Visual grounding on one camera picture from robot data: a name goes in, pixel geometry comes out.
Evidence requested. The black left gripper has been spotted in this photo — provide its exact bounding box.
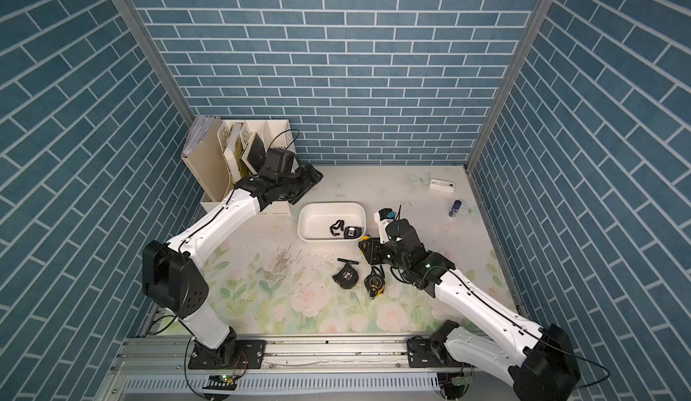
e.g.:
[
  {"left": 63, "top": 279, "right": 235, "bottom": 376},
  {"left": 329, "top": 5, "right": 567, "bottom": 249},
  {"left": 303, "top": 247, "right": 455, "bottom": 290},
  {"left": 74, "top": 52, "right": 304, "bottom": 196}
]
[{"left": 276, "top": 162, "right": 324, "bottom": 203}]

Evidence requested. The black yellow tape measure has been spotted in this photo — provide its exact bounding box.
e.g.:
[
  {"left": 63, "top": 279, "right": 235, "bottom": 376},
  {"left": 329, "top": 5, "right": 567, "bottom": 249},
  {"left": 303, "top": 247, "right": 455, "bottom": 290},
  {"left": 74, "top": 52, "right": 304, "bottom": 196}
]
[{"left": 363, "top": 265, "right": 386, "bottom": 299}]

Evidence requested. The yellow round tape measure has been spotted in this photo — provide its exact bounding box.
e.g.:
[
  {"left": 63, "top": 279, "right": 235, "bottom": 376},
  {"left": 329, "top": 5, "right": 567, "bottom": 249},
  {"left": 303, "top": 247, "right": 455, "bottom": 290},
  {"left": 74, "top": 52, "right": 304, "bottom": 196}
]
[{"left": 358, "top": 235, "right": 379, "bottom": 256}]

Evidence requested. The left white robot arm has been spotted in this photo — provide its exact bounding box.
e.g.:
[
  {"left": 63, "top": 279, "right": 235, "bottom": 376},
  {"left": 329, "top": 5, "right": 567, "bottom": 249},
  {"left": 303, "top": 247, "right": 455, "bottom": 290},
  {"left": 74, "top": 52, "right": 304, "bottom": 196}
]
[{"left": 142, "top": 163, "right": 323, "bottom": 363}]

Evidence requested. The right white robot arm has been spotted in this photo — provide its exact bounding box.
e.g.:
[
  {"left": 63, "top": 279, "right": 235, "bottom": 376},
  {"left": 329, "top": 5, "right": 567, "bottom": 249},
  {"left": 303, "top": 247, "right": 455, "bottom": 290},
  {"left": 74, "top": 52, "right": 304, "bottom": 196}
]
[{"left": 358, "top": 219, "right": 581, "bottom": 400}]

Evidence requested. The small black round tape measure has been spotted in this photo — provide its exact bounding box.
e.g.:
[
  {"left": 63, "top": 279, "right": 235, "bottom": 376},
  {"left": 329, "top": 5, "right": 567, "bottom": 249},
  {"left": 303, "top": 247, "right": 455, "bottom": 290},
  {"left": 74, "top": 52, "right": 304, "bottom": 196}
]
[{"left": 329, "top": 219, "right": 363, "bottom": 240}]

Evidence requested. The white oval storage box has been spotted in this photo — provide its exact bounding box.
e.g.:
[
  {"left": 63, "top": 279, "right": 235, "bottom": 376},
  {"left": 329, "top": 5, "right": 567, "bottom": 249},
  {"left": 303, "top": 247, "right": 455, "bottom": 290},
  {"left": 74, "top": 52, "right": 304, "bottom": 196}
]
[{"left": 298, "top": 202, "right": 366, "bottom": 243}]

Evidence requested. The black worn-page book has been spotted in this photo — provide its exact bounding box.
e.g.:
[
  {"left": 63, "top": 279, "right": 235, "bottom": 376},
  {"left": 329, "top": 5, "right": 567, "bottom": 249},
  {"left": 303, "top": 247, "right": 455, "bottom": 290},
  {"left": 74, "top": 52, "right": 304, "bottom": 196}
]
[{"left": 241, "top": 132, "right": 266, "bottom": 174}]

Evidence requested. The white perforated file organizer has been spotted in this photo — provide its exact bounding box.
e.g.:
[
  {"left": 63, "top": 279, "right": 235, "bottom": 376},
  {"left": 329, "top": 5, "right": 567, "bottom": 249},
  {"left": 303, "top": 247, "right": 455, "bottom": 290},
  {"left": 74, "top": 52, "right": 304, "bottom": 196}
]
[{"left": 200, "top": 120, "right": 297, "bottom": 213}]

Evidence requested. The white yellow-edged book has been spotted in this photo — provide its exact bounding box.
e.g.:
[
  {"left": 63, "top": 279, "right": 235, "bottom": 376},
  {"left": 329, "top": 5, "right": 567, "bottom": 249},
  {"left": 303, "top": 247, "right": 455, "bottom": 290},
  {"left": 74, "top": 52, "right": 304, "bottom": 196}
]
[{"left": 223, "top": 123, "right": 249, "bottom": 184}]

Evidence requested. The beige file folder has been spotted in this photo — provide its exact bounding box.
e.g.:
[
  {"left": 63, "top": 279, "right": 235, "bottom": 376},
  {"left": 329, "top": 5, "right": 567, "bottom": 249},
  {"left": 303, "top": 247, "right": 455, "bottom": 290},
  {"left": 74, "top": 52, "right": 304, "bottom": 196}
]
[{"left": 181, "top": 116, "right": 230, "bottom": 202}]

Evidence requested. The white rectangular device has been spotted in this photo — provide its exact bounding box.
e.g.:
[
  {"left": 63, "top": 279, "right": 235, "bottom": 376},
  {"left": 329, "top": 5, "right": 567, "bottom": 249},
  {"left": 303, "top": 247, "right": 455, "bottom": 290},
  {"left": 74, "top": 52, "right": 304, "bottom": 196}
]
[{"left": 428, "top": 178, "right": 455, "bottom": 193}]

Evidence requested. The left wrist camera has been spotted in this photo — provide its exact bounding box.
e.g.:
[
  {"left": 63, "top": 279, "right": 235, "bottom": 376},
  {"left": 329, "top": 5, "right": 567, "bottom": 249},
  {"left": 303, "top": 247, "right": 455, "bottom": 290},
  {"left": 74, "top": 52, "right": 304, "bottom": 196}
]
[{"left": 259, "top": 148, "right": 295, "bottom": 181}]

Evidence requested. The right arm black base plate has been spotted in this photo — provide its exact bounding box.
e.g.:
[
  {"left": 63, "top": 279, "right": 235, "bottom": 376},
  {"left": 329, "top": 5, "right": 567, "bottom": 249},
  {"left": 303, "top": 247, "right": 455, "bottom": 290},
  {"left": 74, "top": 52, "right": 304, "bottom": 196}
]
[{"left": 406, "top": 335, "right": 473, "bottom": 369}]

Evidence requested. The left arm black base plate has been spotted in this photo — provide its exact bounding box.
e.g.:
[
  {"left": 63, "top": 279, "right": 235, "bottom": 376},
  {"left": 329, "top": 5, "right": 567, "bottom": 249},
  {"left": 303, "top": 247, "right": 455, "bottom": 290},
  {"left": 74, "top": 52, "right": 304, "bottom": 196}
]
[{"left": 188, "top": 339, "right": 266, "bottom": 370}]

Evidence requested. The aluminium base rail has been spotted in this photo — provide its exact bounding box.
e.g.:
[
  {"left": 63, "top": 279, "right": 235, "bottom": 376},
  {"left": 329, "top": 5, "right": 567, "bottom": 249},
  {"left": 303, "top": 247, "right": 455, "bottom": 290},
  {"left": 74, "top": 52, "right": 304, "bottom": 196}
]
[{"left": 97, "top": 334, "right": 521, "bottom": 400}]

